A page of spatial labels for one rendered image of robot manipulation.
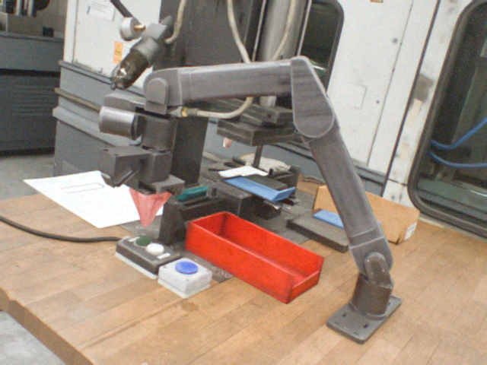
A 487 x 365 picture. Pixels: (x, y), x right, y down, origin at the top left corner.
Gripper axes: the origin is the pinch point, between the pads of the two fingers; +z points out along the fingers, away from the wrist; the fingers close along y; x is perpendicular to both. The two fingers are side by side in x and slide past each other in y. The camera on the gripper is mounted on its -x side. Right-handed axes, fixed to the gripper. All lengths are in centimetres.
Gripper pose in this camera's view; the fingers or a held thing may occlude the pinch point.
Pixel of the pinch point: (146, 221)
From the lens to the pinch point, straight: 91.6
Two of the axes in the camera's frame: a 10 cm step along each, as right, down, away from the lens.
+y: 7.7, 3.3, -5.4
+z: -1.9, 9.3, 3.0
